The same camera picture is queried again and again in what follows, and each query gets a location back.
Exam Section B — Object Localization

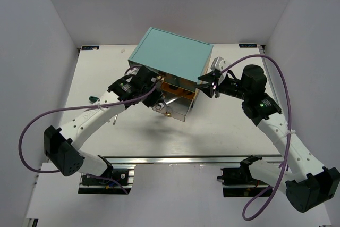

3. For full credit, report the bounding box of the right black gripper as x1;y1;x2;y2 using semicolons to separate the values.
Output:
194;71;250;101

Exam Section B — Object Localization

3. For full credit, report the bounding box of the silver ratcheting ring wrench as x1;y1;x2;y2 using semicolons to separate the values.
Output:
154;96;180;111

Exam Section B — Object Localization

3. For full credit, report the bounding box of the silver open-end combination wrench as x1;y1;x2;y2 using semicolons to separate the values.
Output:
152;102;173;117

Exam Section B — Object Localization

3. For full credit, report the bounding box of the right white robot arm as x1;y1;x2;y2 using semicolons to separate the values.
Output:
196;64;339;213

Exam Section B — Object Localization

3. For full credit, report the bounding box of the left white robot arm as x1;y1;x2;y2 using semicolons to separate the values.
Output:
44;66;163;184

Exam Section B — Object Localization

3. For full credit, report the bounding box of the teal drawer cabinet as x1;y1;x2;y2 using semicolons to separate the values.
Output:
128;27;213;108

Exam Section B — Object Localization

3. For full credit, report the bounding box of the right blue corner label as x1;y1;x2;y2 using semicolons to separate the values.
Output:
239;43;258;48

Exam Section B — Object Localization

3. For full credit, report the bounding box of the blue corner label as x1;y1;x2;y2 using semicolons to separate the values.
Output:
239;43;258;48
81;46;99;51

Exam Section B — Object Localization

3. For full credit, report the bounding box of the left blue corner label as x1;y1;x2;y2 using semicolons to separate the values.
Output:
81;46;99;51

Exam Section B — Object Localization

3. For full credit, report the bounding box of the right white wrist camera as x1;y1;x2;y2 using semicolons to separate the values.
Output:
210;56;231;84

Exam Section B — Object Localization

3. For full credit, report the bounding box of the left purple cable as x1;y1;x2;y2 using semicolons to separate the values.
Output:
20;66;157;173

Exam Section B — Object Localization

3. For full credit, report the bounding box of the purple cable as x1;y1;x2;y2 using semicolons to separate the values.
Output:
20;66;157;173
220;54;292;222

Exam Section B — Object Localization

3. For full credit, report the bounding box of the aluminium table edge rail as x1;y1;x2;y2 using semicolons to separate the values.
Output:
47;154;282;166

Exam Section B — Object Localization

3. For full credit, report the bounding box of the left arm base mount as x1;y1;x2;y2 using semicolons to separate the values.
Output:
78;165;134;195

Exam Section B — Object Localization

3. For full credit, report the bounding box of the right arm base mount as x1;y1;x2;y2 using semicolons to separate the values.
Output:
217;155;268;198

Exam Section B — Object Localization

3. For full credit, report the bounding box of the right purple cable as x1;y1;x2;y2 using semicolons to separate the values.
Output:
220;54;292;222

